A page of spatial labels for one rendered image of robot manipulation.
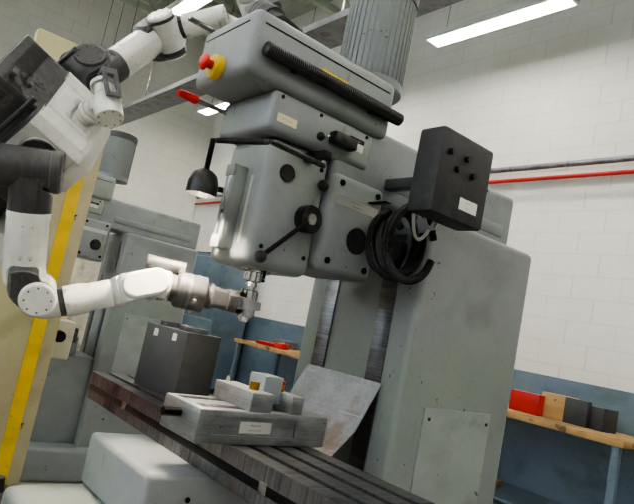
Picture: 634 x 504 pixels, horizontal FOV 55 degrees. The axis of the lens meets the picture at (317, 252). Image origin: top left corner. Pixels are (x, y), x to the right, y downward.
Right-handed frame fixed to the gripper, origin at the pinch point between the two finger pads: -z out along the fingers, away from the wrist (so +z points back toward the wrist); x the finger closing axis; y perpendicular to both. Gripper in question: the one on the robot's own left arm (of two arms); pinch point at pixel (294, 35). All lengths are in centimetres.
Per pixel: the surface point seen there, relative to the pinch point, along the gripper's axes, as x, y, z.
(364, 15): -14.5, 16.1, -3.1
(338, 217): -11, -31, -40
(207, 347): -12, -85, -27
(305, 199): -1.8, -31.9, -35.3
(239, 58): 23.5, -12.8, -16.6
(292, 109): 9.1, -15.5, -25.2
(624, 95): -437, 145, 109
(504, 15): -368, 146, 217
